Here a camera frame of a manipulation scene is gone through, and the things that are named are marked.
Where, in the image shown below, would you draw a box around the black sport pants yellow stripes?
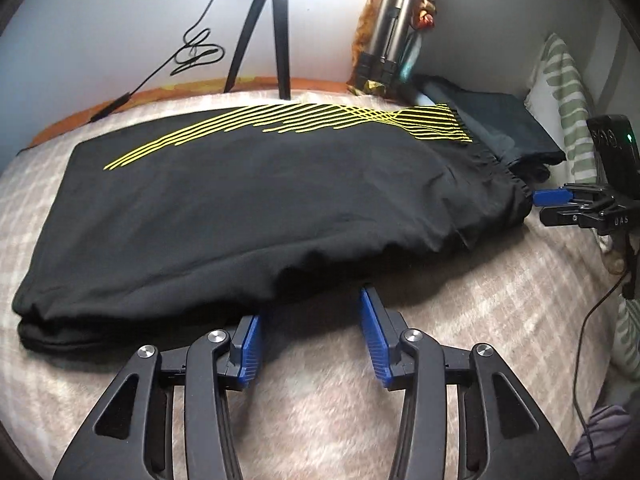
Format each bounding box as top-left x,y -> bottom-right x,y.
13,102 -> 532,353

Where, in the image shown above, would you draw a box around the orange floral bed sheet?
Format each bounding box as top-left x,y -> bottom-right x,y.
27,76 -> 348,150

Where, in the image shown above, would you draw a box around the green white patterned pillow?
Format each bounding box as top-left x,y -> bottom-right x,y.
525,32 -> 639,382

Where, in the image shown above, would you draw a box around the beige checked bed cover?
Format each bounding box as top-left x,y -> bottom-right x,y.
1,91 -> 617,479

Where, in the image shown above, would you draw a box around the folded dark pants stack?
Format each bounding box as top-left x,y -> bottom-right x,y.
401,75 -> 566,183

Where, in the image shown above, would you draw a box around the black tripod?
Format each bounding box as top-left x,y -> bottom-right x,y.
222,0 -> 302,101

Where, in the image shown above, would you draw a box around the knotted orange cloth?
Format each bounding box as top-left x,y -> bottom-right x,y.
411,0 -> 437,30

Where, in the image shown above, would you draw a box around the black power cable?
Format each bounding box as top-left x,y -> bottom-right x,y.
88,0 -> 241,124

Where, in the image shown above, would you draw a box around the folded metal stand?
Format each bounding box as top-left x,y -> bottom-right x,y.
354,0 -> 416,94

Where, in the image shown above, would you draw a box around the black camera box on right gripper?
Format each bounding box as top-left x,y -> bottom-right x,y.
587,115 -> 639,200

